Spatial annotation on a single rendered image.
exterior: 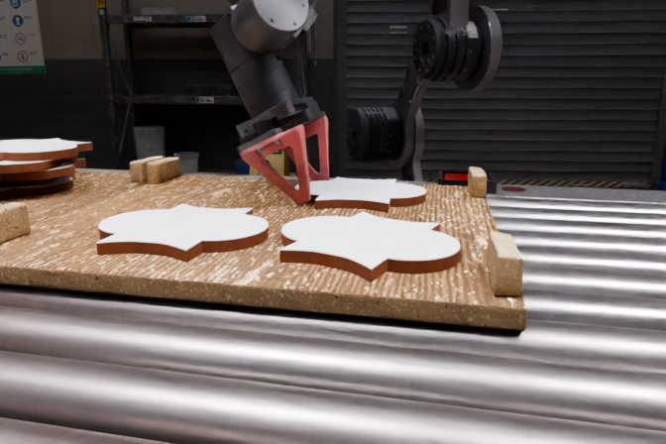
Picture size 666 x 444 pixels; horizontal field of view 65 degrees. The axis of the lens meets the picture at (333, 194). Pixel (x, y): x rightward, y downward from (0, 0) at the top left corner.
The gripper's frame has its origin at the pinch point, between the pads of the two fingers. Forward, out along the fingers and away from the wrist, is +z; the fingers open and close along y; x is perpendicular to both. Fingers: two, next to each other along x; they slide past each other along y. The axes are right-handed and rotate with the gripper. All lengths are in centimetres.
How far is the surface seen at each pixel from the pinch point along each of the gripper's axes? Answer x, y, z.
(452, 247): -13.2, -18.4, 6.5
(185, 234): 5.1, -19.2, -2.2
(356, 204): -4.8, -4.6, 3.1
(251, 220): 1.8, -14.4, -0.6
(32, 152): 24.4, -7.2, -16.1
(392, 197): -8.2, -3.2, 4.2
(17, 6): 325, 419, -247
